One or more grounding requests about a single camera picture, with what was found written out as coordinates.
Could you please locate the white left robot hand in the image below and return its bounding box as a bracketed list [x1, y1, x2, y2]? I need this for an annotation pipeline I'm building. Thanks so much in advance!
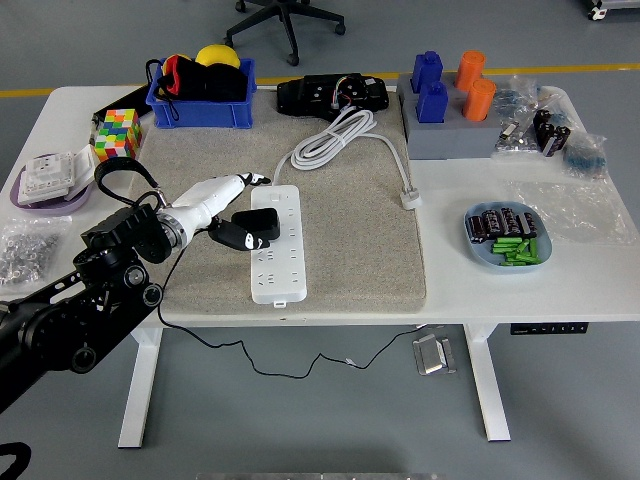
[167, 171, 273, 252]

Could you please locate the black power adapter with cord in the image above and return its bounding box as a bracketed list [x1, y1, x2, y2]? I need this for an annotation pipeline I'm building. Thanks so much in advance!
[157, 207, 434, 380]

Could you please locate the white power strip with cable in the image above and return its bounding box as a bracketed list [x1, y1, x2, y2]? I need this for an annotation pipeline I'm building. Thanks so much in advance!
[249, 108, 424, 307]

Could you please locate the blue plastic bin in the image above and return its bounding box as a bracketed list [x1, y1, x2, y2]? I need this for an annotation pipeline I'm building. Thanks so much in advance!
[145, 58, 258, 130]

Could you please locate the colourful puzzle cube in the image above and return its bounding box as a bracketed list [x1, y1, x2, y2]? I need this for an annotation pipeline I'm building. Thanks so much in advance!
[93, 108, 143, 162]

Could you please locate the black cloth with red trim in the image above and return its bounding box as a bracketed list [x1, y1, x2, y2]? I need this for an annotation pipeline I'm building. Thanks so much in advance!
[145, 53, 250, 121]

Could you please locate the black flat box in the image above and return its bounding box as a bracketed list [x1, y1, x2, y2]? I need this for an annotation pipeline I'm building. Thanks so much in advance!
[89, 83, 154, 146]

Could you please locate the yellow ball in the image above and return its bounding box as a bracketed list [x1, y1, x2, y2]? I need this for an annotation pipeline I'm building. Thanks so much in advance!
[194, 43, 241, 69]

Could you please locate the grey-brown mat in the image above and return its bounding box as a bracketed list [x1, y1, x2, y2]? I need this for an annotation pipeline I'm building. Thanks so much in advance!
[127, 89, 429, 315]

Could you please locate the purple tray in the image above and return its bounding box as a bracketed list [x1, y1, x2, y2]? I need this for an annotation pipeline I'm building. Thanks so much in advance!
[9, 152, 94, 217]

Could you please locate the clear bag of metal nuts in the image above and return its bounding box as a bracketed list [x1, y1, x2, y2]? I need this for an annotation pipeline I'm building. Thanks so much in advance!
[0, 215, 74, 296]

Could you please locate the black office chair base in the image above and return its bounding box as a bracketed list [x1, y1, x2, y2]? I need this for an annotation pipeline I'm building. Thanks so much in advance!
[223, 0, 347, 67]

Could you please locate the white table leg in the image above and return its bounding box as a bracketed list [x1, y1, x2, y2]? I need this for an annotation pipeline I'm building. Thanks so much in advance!
[462, 323, 512, 444]
[117, 327, 164, 449]

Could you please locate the blue bottle-shaped block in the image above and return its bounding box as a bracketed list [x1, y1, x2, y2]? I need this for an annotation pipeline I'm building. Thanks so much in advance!
[416, 80, 450, 125]
[410, 49, 445, 95]

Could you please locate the grey block base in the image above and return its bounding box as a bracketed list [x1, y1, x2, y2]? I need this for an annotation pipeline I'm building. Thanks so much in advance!
[397, 72, 506, 161]

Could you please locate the metal foot pedal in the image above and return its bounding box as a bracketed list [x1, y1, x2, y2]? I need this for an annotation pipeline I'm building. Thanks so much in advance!
[412, 333, 457, 377]

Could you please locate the light blue tray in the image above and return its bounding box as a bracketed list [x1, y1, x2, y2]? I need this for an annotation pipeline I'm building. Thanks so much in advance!
[463, 200, 554, 275]

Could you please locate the orange cylinder block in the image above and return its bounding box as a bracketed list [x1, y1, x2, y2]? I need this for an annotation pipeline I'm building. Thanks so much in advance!
[453, 49, 487, 92]
[462, 78, 498, 123]

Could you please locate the clear bag of metal parts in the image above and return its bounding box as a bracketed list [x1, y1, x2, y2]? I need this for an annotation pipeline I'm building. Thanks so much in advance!
[492, 118, 542, 162]

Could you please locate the clear bag of blue resistors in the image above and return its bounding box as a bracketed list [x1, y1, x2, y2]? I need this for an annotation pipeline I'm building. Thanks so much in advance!
[499, 74, 541, 121]

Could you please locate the black table control panel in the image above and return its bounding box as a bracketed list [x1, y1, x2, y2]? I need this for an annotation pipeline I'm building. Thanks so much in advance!
[509, 323, 589, 336]

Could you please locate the large empty clear bag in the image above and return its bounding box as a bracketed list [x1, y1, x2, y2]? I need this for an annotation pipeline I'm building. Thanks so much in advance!
[507, 178, 639, 247]

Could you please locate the clear bag of blue parts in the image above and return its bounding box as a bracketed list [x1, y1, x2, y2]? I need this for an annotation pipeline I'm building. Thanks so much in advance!
[562, 132, 610, 180]

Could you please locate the white cart with wheel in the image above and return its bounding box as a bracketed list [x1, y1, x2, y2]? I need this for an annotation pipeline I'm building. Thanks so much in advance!
[582, 0, 640, 21]

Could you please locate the black electronic device with wires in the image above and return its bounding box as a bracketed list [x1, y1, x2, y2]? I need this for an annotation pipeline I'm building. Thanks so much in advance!
[276, 72, 390, 120]

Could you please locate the white wall socket panel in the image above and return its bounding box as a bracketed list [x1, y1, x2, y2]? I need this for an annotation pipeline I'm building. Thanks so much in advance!
[17, 152, 76, 205]

